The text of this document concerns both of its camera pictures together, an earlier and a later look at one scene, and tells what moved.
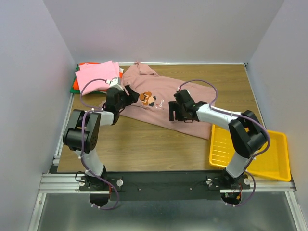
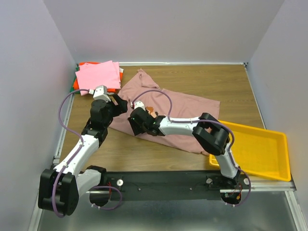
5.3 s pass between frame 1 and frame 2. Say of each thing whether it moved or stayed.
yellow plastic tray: stayed
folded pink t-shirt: stayed
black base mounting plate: stayed
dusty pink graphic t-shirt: moved
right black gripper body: moved
